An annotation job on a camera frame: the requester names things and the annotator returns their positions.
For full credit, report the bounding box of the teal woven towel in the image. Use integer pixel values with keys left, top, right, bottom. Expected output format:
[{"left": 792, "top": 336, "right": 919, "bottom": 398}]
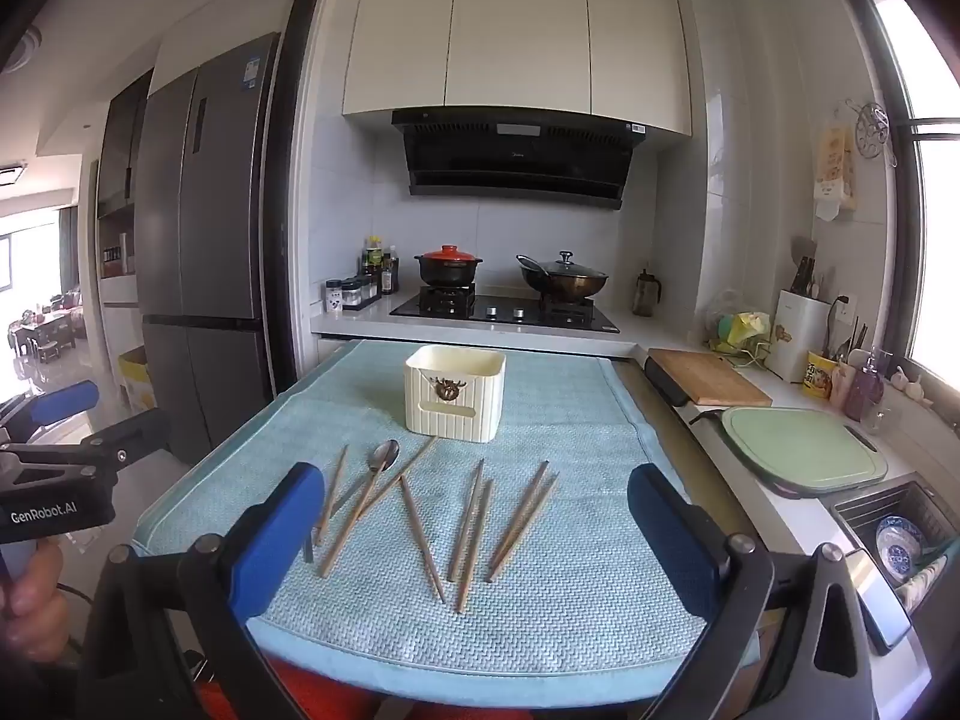
[{"left": 133, "top": 337, "right": 758, "bottom": 698}]

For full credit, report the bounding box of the red stool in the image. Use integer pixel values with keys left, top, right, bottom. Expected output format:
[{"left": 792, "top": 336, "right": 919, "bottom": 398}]
[{"left": 247, "top": 652, "right": 391, "bottom": 720}]

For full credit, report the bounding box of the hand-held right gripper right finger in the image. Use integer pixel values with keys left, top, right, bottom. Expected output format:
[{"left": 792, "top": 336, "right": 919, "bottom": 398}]
[{"left": 628, "top": 463, "right": 880, "bottom": 720}]

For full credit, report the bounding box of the dark wall cabinet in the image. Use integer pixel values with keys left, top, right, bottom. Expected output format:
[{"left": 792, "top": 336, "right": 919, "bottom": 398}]
[{"left": 96, "top": 71, "right": 155, "bottom": 308}]

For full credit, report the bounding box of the green cutting board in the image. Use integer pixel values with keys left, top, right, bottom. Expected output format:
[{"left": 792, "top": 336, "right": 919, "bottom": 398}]
[{"left": 720, "top": 405, "right": 890, "bottom": 500}]

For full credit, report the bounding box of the black gas cooktop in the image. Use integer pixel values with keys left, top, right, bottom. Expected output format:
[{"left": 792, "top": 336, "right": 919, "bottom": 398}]
[{"left": 388, "top": 285, "right": 622, "bottom": 335}]

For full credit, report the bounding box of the wok with glass lid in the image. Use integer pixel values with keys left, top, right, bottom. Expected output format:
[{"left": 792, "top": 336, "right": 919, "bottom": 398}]
[{"left": 516, "top": 250, "right": 610, "bottom": 301}]

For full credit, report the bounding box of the white wall cabinet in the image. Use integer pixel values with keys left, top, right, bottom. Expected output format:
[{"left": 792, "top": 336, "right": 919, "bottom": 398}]
[{"left": 341, "top": 0, "right": 692, "bottom": 140}]

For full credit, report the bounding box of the pink cup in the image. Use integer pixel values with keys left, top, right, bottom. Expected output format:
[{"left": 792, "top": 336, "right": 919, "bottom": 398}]
[{"left": 831, "top": 360, "right": 860, "bottom": 410}]

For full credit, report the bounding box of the black pot with red lid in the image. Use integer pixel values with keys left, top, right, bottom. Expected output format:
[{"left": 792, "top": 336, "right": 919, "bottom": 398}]
[{"left": 414, "top": 244, "right": 485, "bottom": 290}]

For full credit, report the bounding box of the purple soap dispenser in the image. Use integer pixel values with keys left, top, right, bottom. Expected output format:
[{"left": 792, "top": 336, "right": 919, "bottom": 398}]
[{"left": 847, "top": 349, "right": 890, "bottom": 421}]

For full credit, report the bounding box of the hanging metal trivet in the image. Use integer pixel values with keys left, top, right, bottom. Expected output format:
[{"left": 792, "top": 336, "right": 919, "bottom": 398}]
[{"left": 846, "top": 99, "right": 899, "bottom": 166}]

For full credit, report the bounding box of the wooden cutting board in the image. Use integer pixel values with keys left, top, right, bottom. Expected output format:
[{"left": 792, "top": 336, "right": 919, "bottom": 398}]
[{"left": 647, "top": 347, "right": 773, "bottom": 407}]

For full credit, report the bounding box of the yellow cardboard box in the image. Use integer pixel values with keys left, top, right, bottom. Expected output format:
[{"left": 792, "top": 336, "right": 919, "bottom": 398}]
[{"left": 118, "top": 345, "right": 155, "bottom": 413}]

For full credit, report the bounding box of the metal spoon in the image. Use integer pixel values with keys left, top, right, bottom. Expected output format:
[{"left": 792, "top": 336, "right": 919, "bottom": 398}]
[{"left": 302, "top": 438, "right": 402, "bottom": 565}]

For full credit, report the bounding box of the grey refrigerator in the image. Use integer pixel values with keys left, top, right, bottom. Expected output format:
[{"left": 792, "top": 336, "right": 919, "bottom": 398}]
[{"left": 131, "top": 34, "right": 282, "bottom": 466}]

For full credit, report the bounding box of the black range hood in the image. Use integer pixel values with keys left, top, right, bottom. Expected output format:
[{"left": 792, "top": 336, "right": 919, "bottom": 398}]
[{"left": 390, "top": 109, "right": 647, "bottom": 212}]

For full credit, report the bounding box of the white knife holder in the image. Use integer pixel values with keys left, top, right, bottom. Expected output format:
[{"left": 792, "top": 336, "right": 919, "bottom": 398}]
[{"left": 765, "top": 289, "right": 832, "bottom": 383}]

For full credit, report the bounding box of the kitchen sink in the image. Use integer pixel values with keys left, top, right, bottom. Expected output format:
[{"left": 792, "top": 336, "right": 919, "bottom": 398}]
[{"left": 829, "top": 476, "right": 960, "bottom": 593}]

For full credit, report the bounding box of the person's left hand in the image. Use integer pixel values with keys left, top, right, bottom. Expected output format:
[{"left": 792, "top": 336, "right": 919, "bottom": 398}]
[{"left": 0, "top": 538, "right": 70, "bottom": 665}]

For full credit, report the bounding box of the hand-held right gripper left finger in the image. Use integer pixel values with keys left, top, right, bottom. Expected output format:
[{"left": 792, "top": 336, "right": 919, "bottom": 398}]
[{"left": 75, "top": 461, "right": 327, "bottom": 720}]

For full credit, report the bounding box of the dining table with chairs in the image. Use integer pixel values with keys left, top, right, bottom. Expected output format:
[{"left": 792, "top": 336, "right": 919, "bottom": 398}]
[{"left": 7, "top": 292, "right": 87, "bottom": 383}]

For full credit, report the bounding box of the wooden chopstick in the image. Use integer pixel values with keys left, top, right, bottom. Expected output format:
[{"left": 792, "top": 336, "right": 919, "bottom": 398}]
[
  {"left": 448, "top": 458, "right": 485, "bottom": 584},
  {"left": 486, "top": 473, "right": 560, "bottom": 584},
  {"left": 355, "top": 436, "right": 439, "bottom": 521},
  {"left": 489, "top": 460, "right": 550, "bottom": 570},
  {"left": 319, "top": 465, "right": 380, "bottom": 579},
  {"left": 313, "top": 445, "right": 349, "bottom": 547},
  {"left": 456, "top": 479, "right": 493, "bottom": 614},
  {"left": 398, "top": 475, "right": 446, "bottom": 603}
]

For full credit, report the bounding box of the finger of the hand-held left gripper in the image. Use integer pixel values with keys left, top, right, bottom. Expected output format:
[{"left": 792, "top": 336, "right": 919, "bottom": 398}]
[
  {"left": 0, "top": 380, "right": 101, "bottom": 452},
  {"left": 77, "top": 408, "right": 173, "bottom": 467}
]

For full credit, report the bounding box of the rack of spice jars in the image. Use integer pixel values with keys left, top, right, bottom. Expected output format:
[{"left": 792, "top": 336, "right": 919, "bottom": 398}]
[{"left": 341, "top": 275, "right": 382, "bottom": 310}]

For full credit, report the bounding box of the cream utensil holder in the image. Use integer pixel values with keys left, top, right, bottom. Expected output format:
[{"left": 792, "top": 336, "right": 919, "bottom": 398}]
[{"left": 403, "top": 343, "right": 507, "bottom": 441}]

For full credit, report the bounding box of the yellow cup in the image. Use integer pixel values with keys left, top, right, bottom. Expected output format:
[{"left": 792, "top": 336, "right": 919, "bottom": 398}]
[{"left": 806, "top": 349, "right": 837, "bottom": 400}]

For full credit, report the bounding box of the window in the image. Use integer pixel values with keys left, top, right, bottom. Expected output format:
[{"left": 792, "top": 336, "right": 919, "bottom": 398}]
[{"left": 862, "top": 0, "right": 960, "bottom": 413}]

